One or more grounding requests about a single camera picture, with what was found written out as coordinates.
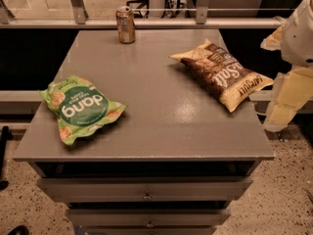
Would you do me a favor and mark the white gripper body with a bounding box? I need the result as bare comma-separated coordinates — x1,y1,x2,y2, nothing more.
281,0,313,67

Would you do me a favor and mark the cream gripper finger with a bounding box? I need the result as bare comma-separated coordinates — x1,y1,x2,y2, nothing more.
263,66,313,132
260,25,284,51

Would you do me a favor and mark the brown chip bag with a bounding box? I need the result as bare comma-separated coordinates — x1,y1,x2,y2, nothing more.
170,39,274,113

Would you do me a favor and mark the green rice chip bag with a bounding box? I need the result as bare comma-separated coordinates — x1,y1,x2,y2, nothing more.
39,75,126,146

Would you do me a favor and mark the upper grey drawer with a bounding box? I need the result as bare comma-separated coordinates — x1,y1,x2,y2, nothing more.
38,176,252,204

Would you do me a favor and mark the grey drawer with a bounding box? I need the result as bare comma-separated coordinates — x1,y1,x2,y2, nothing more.
67,209,230,227
38,176,252,204

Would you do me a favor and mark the black office chair base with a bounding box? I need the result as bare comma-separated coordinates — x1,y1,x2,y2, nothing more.
126,0,149,19

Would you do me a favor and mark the gold soda can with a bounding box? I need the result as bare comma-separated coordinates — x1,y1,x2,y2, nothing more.
115,6,136,44

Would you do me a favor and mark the lower grey drawer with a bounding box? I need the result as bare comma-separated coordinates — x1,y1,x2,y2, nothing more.
67,209,230,227

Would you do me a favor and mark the black stand at left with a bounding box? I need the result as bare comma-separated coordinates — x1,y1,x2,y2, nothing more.
0,126,13,191

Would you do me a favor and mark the metal railing frame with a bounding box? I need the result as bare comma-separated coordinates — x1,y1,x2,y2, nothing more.
0,0,301,29

